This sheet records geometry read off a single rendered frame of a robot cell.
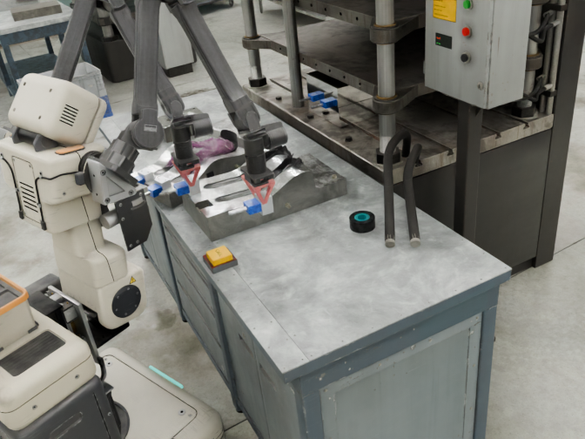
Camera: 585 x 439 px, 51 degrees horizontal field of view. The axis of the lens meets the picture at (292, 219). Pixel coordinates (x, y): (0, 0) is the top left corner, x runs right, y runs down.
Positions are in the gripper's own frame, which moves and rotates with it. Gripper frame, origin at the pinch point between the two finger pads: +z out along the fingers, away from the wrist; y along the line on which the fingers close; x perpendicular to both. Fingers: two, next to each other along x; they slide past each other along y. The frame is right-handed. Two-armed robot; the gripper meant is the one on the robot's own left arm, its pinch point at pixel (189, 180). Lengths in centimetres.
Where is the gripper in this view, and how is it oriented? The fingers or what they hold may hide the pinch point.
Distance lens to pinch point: 204.9
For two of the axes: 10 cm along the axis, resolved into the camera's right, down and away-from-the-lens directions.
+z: 0.7, 8.5, 5.1
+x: -8.8, 3.0, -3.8
